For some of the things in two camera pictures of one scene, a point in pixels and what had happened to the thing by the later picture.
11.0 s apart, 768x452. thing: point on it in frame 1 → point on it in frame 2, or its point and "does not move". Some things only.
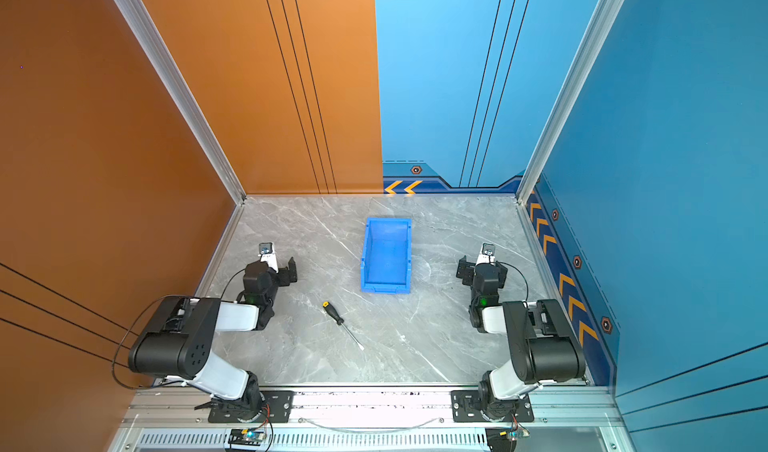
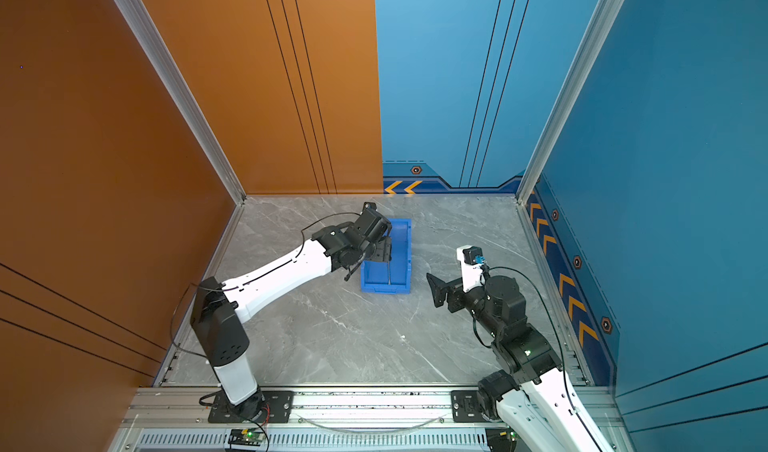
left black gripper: (284, 279) → (383, 250)
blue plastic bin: (386, 255) does not move
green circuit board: (246, 437) does not move
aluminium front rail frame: (167, 419) does not move
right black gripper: (468, 267) → (439, 292)
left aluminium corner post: (166, 62) does not move
